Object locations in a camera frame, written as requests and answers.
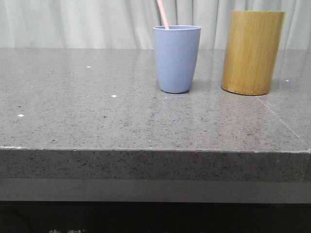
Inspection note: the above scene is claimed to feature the blue plastic cup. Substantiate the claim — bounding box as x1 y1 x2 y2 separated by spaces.
153 25 201 94

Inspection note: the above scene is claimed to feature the pink chopstick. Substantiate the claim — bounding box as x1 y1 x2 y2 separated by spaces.
157 0 169 30

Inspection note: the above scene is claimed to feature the bamboo cylinder holder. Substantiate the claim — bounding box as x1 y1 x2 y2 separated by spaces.
221 10 285 96

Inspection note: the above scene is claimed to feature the white curtain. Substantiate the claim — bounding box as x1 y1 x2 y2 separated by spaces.
0 0 311 50

